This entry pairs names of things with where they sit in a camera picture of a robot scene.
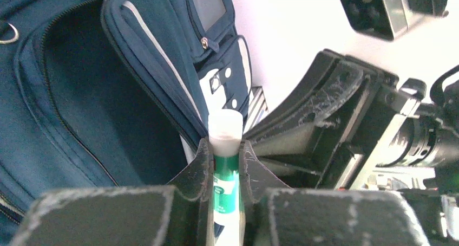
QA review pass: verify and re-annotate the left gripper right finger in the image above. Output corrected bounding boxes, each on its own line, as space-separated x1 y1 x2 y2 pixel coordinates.
239 140 429 245

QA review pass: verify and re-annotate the green white glue stick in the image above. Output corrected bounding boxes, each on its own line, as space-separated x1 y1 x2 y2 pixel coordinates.
208 109 243 245

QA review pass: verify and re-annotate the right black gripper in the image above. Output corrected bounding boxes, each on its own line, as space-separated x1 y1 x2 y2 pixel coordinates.
244 49 458 193

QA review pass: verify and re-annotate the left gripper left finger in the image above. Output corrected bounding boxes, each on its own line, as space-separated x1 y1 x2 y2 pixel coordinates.
10 138 215 245

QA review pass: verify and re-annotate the navy blue backpack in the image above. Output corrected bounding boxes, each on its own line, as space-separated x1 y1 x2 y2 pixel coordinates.
1 0 252 245

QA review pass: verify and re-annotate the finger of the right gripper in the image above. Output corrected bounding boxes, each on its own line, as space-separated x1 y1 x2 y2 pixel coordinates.
260 154 355 189

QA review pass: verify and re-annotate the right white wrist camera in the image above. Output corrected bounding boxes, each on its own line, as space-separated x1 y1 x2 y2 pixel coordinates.
340 0 448 41

